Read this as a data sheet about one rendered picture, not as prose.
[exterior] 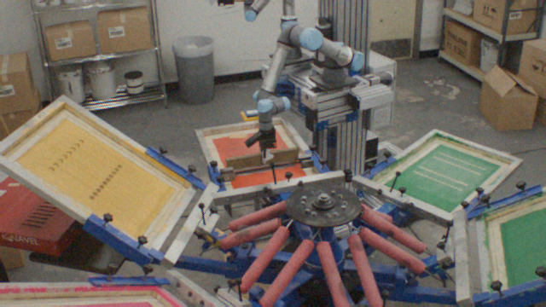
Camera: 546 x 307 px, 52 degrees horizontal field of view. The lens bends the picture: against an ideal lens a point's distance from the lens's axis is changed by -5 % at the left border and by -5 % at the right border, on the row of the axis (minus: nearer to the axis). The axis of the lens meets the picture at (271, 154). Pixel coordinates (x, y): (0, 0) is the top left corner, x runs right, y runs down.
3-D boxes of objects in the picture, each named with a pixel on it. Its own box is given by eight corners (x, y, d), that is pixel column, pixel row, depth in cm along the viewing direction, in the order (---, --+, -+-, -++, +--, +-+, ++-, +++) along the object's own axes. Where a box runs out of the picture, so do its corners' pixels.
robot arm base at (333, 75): (336, 72, 363) (336, 58, 358) (351, 80, 352) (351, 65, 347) (316, 78, 357) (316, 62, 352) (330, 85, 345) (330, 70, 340)
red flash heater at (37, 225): (-49, 240, 261) (-56, 220, 256) (9, 189, 300) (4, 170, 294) (61, 260, 248) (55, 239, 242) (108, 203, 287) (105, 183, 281)
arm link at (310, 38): (351, 49, 346) (293, 20, 306) (369, 55, 336) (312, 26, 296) (343, 68, 348) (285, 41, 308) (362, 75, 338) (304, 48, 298)
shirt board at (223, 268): (30, 271, 262) (26, 257, 258) (73, 222, 296) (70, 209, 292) (312, 320, 233) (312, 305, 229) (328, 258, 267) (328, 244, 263)
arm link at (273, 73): (279, 17, 313) (247, 100, 320) (293, 20, 306) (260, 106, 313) (293, 23, 322) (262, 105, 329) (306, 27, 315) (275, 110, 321)
